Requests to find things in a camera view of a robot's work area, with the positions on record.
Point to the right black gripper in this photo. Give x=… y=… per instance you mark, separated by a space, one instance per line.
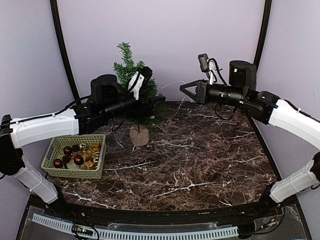
x=201 y=95

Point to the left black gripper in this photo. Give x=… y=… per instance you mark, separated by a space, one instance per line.
x=142 y=111

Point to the small green christmas tree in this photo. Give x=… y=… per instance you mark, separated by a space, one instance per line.
x=124 y=72

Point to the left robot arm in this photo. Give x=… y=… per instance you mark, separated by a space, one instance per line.
x=19 y=132

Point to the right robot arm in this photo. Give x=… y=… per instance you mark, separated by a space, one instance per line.
x=292 y=135

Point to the round wooden tree base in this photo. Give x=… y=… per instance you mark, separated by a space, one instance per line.
x=139 y=135

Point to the gold gift box ornament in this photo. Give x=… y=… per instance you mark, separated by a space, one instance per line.
x=89 y=165

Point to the brown pine cone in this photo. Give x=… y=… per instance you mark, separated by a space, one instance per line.
x=75 y=148

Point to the green perforated plastic basket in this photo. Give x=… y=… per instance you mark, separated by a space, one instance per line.
x=95 y=150

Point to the brown ball ornament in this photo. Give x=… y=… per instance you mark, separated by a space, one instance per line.
x=67 y=150
x=78 y=160
x=58 y=163

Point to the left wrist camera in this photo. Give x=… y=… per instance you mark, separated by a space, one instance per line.
x=139 y=81

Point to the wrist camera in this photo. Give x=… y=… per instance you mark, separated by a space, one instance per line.
x=139 y=81
x=203 y=62

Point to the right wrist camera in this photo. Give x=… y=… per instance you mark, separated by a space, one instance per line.
x=203 y=62

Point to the right black frame post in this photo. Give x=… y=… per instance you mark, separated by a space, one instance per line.
x=263 y=32

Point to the black frame post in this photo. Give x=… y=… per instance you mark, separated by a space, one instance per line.
x=263 y=32
x=62 y=48

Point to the black front rail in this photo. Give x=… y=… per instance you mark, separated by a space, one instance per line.
x=235 y=215

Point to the white slotted cable duct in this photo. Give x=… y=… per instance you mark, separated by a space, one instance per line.
x=84 y=232

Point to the left black frame post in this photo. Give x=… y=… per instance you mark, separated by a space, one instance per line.
x=62 y=48

